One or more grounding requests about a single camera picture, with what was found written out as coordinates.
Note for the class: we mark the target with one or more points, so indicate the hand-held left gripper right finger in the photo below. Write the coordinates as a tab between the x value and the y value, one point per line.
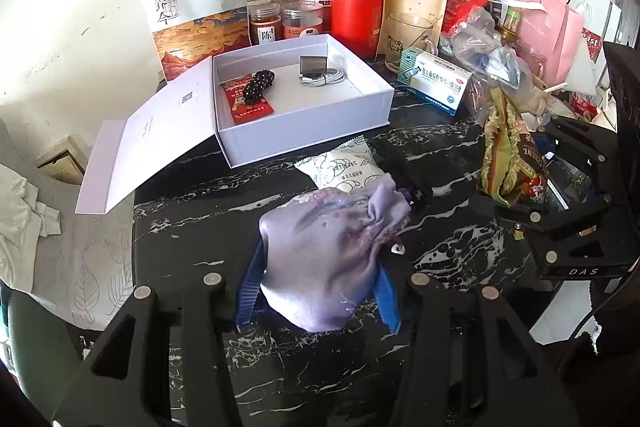
387	302

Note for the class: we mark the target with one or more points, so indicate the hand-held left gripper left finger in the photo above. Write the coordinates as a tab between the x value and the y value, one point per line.
247	302

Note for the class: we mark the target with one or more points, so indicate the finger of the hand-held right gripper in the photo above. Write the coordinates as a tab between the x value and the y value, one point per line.
575	137
520	214

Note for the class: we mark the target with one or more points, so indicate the green gold snack bag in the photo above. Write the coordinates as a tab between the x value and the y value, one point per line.
505	157

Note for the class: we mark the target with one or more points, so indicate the purple sachet with tassel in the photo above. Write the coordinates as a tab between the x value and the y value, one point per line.
325	257

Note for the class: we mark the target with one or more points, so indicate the white gift box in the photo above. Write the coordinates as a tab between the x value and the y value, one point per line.
310	127

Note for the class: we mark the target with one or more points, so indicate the red snack packet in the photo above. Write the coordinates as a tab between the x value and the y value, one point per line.
240	107

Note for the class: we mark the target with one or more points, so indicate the black polka dot scrunchie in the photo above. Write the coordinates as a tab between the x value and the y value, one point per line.
259	87

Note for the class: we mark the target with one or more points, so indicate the small dark square box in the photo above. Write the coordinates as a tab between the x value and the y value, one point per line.
312	66

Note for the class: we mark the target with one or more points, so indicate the small red white packet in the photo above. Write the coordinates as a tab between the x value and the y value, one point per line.
584	106

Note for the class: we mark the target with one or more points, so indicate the wooden toy figure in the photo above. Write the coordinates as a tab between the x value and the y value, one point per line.
537	99

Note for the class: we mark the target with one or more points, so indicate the pink paper bag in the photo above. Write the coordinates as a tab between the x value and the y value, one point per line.
545	27

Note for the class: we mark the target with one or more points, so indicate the clear plastic bag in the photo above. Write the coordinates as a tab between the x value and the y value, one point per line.
480	52

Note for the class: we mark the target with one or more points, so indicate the green lid glass jar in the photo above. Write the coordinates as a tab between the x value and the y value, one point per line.
512	24

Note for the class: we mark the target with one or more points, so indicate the white paper bag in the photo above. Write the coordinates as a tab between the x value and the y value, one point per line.
595	7

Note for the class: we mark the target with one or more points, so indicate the white printed packet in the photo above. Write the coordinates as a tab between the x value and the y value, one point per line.
340	167

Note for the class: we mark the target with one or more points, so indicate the white blue medicine box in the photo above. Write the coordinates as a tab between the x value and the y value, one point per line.
435	82

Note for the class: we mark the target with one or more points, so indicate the leaf pattern blanket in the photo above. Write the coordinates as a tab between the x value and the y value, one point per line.
90	277

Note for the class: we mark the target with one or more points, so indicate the red foil packet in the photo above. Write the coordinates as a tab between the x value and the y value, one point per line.
465	4

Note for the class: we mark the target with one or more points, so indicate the clear glass mug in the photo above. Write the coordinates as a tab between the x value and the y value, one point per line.
405	42

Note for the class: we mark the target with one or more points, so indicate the green chair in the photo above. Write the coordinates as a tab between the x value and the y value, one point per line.
40	332

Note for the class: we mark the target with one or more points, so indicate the grey white cloth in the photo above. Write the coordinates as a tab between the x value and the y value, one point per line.
20	207

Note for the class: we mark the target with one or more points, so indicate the red canister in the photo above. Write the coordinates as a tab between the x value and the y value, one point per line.
355	17

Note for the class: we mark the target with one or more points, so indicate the clear jar with brown powder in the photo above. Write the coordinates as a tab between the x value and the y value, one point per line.
265	27

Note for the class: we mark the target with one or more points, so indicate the clear jar with red label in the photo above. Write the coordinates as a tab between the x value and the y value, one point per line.
302	22

